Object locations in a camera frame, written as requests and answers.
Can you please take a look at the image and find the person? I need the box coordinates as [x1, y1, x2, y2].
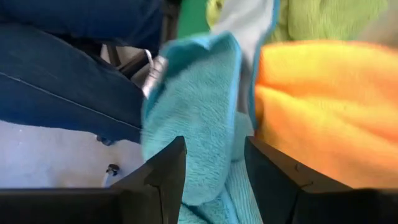
[0, 0, 181, 146]

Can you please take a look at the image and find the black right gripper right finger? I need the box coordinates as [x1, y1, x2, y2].
[244, 136, 398, 224]

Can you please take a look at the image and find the orange microfiber towel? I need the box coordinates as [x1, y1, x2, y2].
[253, 39, 398, 190]

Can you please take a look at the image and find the silver aluminium rail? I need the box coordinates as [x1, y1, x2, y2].
[141, 49, 169, 100]

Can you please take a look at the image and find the grey towel with blue edge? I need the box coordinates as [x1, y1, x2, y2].
[211, 0, 280, 128]

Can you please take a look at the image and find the teal microfiber towel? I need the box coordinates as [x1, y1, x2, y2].
[141, 30, 265, 224]

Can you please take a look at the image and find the lime green microfiber towel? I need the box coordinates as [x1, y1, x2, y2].
[206, 0, 398, 44]

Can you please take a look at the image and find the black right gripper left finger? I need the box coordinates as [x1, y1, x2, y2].
[0, 136, 187, 224]

